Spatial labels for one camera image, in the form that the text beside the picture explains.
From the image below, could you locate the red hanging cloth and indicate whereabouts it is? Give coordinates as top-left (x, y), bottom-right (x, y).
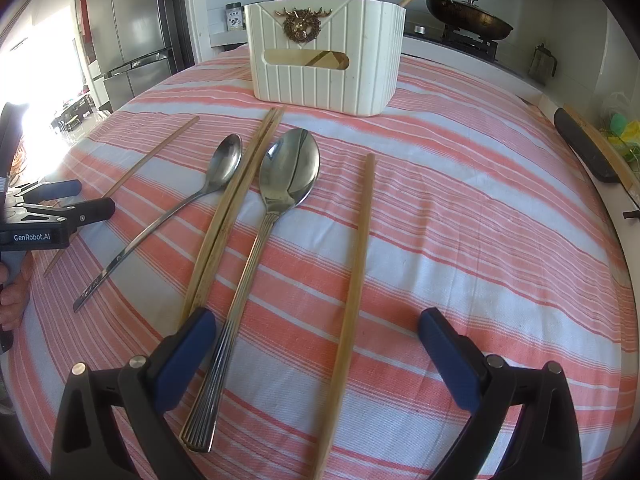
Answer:
top-left (79, 0), bottom-right (97, 63)

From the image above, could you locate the white ribbed utensil holder box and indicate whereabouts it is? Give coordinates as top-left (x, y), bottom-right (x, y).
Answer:
top-left (243, 0), bottom-right (407, 118)

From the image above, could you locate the black gas stove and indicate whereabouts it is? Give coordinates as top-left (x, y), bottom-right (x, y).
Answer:
top-left (404, 19), bottom-right (502, 64)

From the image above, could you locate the pink striped tablecloth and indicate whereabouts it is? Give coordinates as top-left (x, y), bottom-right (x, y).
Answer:
top-left (10, 47), bottom-right (638, 480)

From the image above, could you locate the wooden cutting board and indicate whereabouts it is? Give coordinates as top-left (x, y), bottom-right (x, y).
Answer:
top-left (562, 104), bottom-right (640, 202)

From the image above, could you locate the black oblong pad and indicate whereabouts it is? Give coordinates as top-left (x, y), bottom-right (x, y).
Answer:
top-left (553, 108), bottom-right (621, 184)

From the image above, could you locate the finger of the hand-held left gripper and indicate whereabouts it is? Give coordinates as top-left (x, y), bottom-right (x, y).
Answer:
top-left (19, 179), bottom-right (82, 204)
top-left (10, 197), bottom-right (116, 234)

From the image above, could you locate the small steel spoon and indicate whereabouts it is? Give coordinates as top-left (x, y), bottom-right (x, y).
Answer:
top-left (73, 133), bottom-right (244, 314)

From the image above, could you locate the black door frame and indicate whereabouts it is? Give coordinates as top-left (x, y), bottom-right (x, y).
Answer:
top-left (155, 0), bottom-right (197, 69)

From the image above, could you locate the grey refrigerator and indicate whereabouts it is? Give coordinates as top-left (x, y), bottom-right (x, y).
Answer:
top-left (84, 0), bottom-right (174, 112)

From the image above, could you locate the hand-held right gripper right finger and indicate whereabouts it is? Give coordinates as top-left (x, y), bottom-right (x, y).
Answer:
top-left (419, 307), bottom-right (583, 480)

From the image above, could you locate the person's left hand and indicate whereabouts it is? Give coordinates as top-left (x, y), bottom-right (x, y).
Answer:
top-left (0, 259), bottom-right (34, 332)

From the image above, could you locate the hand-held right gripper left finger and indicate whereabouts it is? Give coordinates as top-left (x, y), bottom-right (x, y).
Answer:
top-left (50, 307), bottom-right (218, 480)

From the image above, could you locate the plastic bag with sponges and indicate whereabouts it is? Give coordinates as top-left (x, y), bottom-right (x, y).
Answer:
top-left (599, 92), bottom-right (640, 162)

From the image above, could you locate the dark wok with glass lid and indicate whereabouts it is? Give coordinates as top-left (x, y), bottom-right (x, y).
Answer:
top-left (414, 0), bottom-right (515, 42)

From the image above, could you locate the large steel spoon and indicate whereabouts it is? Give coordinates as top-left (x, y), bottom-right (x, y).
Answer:
top-left (180, 127), bottom-right (321, 454)

